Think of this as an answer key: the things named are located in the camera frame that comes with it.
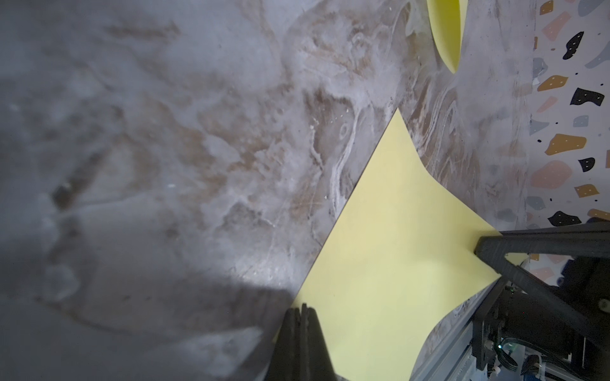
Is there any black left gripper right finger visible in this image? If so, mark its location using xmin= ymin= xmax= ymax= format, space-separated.
xmin=301 ymin=304 xmax=337 ymax=381

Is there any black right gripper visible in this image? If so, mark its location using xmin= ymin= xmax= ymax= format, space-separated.
xmin=471 ymin=222 xmax=609 ymax=376

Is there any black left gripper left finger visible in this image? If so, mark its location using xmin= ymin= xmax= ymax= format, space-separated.
xmin=264 ymin=308 xmax=300 ymax=381

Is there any yellow square paper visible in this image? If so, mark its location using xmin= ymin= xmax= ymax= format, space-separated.
xmin=427 ymin=0 xmax=468 ymax=74
xmin=296 ymin=112 xmax=499 ymax=380

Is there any aluminium mounting rail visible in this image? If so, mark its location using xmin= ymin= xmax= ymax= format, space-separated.
xmin=410 ymin=282 xmax=497 ymax=380

